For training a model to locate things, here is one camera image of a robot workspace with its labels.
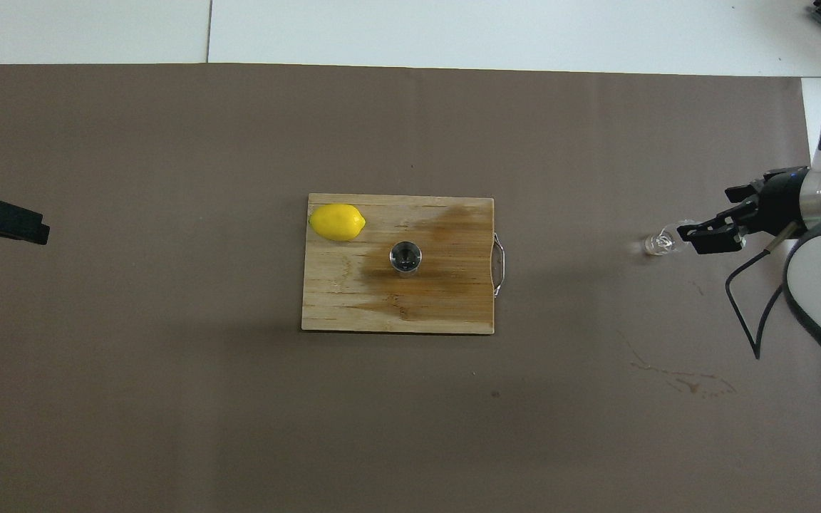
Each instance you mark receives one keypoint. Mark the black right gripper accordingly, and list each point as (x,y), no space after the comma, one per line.
(781,199)

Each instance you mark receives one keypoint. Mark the small clear glass cup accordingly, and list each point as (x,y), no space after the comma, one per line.
(658,244)

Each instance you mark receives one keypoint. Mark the steel double jigger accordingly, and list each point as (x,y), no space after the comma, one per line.
(406,258)

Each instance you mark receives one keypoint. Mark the yellow lemon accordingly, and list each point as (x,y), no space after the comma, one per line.
(337,222)

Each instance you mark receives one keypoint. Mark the wooden cutting board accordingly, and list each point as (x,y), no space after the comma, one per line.
(353,299)

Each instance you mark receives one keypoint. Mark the brown table mat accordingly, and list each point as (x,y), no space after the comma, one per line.
(410,427)

